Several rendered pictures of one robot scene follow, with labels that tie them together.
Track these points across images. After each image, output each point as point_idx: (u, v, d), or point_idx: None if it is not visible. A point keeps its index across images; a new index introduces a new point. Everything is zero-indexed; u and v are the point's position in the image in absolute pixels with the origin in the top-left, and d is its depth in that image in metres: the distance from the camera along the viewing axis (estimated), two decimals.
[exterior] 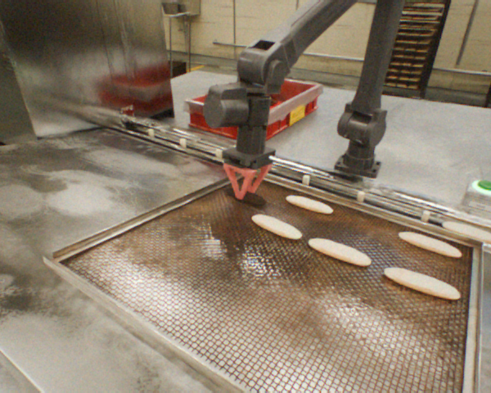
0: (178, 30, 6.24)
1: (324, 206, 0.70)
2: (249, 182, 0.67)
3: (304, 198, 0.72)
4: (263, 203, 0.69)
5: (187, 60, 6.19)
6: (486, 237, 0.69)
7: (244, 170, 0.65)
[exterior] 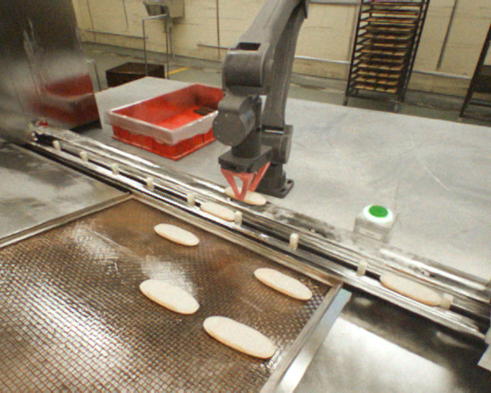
0: (163, 32, 6.18)
1: (189, 237, 0.64)
2: None
3: (172, 228, 0.67)
4: None
5: (172, 61, 6.14)
6: (225, 214, 0.79)
7: None
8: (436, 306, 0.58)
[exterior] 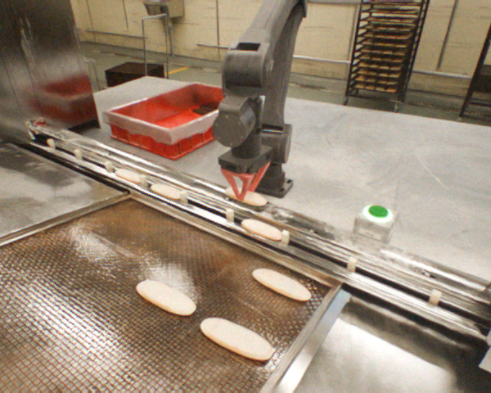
0: (163, 32, 6.17)
1: (258, 198, 0.71)
2: None
3: (240, 190, 0.73)
4: None
5: (172, 61, 6.13)
6: (133, 178, 0.92)
7: None
8: (436, 308, 0.58)
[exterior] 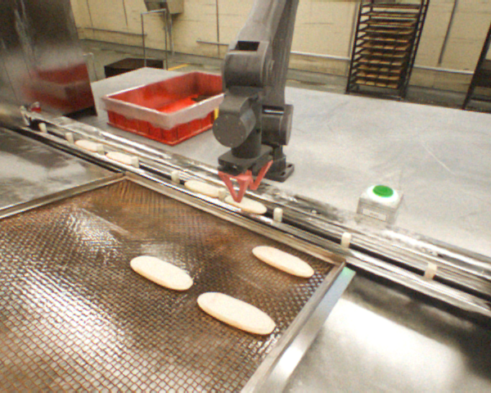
0: (163, 29, 6.15)
1: (258, 206, 0.72)
2: None
3: None
4: None
5: None
6: (91, 146, 0.97)
7: None
8: (445, 286, 0.55)
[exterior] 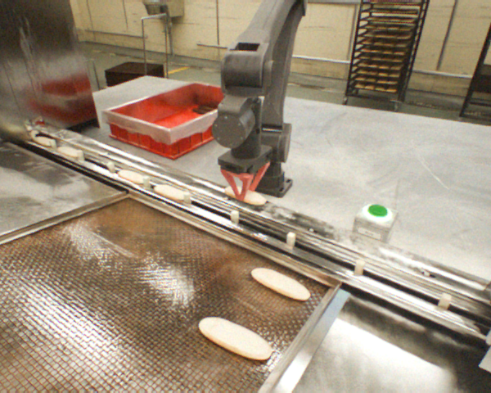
0: (163, 32, 6.17)
1: (179, 194, 0.85)
2: None
3: (167, 187, 0.87)
4: None
5: (172, 61, 6.13)
6: (45, 142, 1.11)
7: None
8: (436, 307, 0.57)
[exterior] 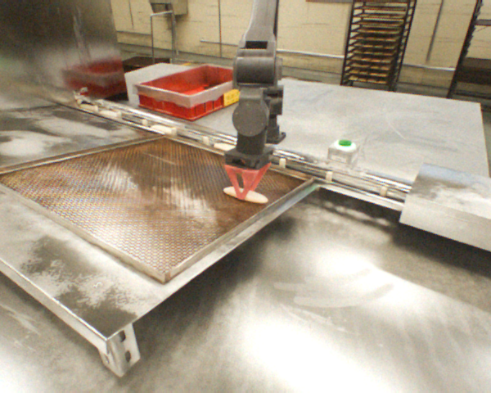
0: (167, 29, 6.45)
1: (114, 114, 1.33)
2: None
3: (107, 110, 1.35)
4: None
5: (176, 57, 6.41)
6: None
7: None
8: (378, 196, 0.85)
